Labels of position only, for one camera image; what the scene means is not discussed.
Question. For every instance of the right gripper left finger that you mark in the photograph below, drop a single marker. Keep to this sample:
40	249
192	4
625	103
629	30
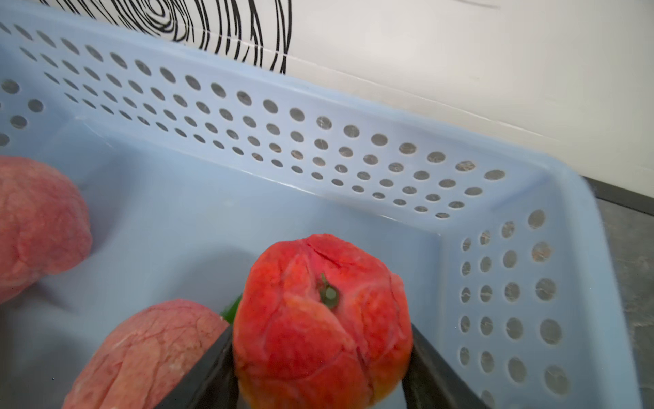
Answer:
211	383

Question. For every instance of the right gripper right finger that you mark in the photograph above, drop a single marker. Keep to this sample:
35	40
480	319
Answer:
430	382

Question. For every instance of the light blue plastic basket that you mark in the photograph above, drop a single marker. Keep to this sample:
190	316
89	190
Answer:
193	165

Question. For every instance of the pink peach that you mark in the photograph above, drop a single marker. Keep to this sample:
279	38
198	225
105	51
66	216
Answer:
146	356

